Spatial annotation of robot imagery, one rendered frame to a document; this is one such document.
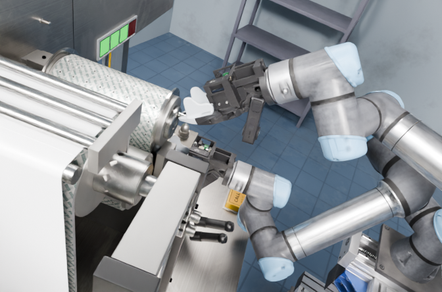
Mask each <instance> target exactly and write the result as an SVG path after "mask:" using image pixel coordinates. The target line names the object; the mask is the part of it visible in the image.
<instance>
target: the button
mask: <svg viewBox="0 0 442 292"><path fill-rule="evenodd" d="M245 196H246V195H245V194H242V193H240V192H238V191H235V190H232V189H230V192H229V195H228V198H227V201H226V204H225V207H226V208H229V209H232V210H234V211H236V212H238V210H239V208H240V206H241V204H242V203H243V200H244V198H245Z"/></svg>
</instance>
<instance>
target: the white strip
mask: <svg viewBox="0 0 442 292"><path fill-rule="evenodd" d="M75 157H76V156H74V155H71V154H69V153H66V152H64V151H61V150H59V149H56V148H54V147H51V146H49V145H46V144H44V143H41V142H38V141H36V140H34V139H31V138H29V137H26V136H24V135H21V134H18V133H16V132H13V131H10V130H8V129H6V128H3V127H1V126H0V292H68V272H67V261H66V242H65V231H64V211H63V201H62V182H65V183H68V184H70V185H74V184H75V183H76V182H77V181H78V180H79V179H80V176H81V175H82V167H81V166H78V165H76V164H73V163H71V161H72V160H73V159H74V158H75Z"/></svg>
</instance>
